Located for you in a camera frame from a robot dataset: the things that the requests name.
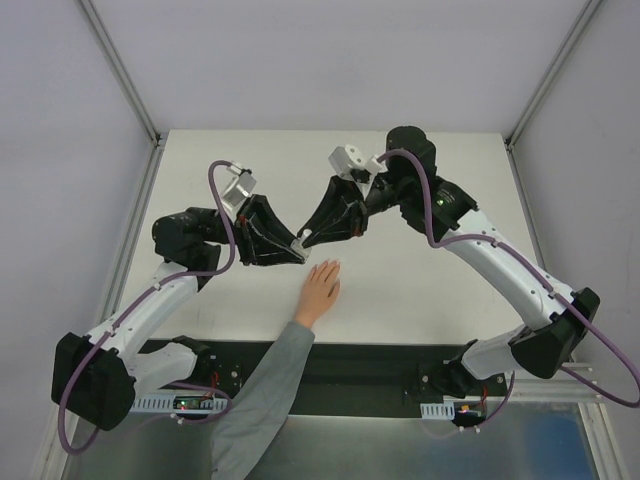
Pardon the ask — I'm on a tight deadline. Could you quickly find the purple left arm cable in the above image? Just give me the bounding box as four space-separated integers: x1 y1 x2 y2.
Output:
57 159 246 455

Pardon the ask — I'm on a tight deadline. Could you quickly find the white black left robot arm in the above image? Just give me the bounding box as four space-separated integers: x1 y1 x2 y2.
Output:
51 195 310 431

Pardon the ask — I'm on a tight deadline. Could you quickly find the grey sleeved forearm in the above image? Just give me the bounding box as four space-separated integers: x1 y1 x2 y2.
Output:
211 322 315 479

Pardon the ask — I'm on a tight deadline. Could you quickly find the left aluminium frame post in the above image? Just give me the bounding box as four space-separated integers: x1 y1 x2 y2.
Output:
74 0 165 147

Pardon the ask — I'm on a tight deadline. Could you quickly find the aluminium frame post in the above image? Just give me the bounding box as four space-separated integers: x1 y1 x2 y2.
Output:
74 0 165 147
504 0 606 152

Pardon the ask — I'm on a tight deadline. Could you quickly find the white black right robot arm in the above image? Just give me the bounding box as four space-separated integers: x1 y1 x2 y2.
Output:
297 126 600 398

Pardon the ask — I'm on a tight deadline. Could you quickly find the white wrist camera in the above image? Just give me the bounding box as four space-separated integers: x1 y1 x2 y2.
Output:
328 144 383 187
220 163 257 219

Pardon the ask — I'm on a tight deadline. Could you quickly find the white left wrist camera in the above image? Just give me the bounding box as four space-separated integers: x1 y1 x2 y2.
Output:
220 163 257 219

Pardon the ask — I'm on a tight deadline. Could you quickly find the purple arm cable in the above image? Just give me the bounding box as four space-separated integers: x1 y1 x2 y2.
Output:
377 149 640 407
57 159 246 455

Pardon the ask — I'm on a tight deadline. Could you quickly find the aluminium rail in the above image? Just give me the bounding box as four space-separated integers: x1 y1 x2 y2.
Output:
510 363 604 404

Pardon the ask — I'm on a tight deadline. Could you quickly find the white right cable duct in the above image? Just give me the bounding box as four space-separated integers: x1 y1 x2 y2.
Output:
420 401 456 421

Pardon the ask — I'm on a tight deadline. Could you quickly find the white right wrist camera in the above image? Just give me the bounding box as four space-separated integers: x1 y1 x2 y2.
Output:
328 144 383 187

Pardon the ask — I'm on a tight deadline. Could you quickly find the right aluminium frame post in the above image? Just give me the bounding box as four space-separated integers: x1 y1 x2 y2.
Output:
504 0 606 152

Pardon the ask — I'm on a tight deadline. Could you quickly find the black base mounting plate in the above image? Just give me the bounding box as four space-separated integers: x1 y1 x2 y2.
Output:
139 338 516 419

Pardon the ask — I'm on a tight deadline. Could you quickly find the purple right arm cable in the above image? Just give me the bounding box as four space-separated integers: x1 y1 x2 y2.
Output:
377 149 640 407

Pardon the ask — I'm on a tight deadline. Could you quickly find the mannequin hand with nails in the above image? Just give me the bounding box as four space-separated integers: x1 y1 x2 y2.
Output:
293 260 341 329

